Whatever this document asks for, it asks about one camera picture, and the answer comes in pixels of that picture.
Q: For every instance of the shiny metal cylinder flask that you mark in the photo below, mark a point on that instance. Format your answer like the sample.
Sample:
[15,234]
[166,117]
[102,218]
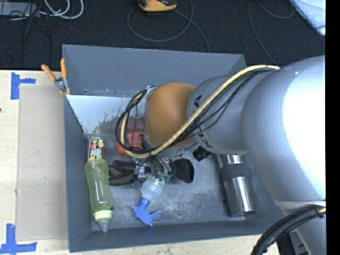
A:
[237,193]

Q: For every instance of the red rounded object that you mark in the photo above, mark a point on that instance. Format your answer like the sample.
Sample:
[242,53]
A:
[132,139]

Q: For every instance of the white spray bottle blue trigger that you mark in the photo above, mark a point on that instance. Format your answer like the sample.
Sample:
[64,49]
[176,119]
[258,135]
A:
[151,191]

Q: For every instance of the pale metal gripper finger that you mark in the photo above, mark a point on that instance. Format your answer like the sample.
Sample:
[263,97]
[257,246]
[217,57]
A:
[140,171]

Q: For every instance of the grey metal bin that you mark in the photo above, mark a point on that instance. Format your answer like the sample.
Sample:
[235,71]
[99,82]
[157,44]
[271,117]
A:
[186,200]

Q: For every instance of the yellow-green baby bottle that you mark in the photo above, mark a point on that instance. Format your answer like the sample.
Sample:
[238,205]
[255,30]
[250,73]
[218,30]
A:
[98,185]

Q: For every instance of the dark brown sunglasses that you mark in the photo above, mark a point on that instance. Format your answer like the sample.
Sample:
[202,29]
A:
[120,173]

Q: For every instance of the pale wood flat board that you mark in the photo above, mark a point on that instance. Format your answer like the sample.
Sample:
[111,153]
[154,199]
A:
[40,155]

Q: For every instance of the small colourful printed box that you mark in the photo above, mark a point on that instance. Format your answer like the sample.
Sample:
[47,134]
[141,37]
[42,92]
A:
[95,149]

